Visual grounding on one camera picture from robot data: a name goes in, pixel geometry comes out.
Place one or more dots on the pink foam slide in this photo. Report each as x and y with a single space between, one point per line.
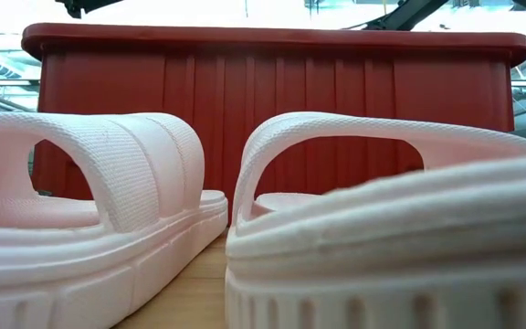
130 160
381 228

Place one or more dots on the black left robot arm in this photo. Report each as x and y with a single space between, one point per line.
73 5

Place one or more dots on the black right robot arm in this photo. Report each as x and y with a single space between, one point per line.
404 13

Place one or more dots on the red ribbed plastic bin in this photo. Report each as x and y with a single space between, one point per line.
290 82

